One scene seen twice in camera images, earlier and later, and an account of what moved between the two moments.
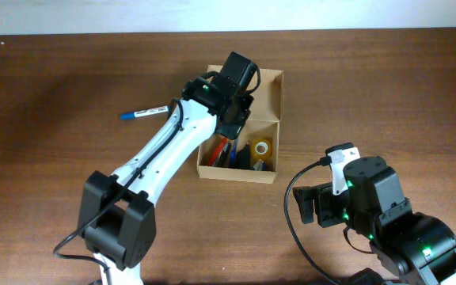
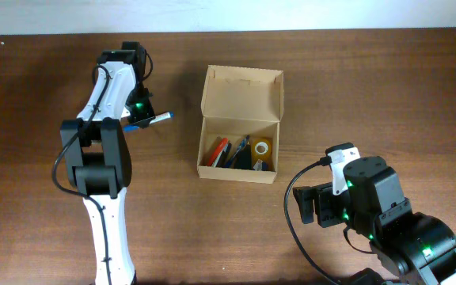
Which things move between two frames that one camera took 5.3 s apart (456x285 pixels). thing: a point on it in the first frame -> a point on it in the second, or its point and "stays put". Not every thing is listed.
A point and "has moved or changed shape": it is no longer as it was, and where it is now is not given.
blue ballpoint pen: [233, 153] has moved or changed shape
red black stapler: [220, 155] stays put
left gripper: [236, 123] -> [142, 116]
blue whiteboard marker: [132, 115] has moved or changed shape
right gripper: [305, 203] stays put
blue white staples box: [260, 165] stays put
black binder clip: [243, 160] stays put
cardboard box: [264, 121] stays put
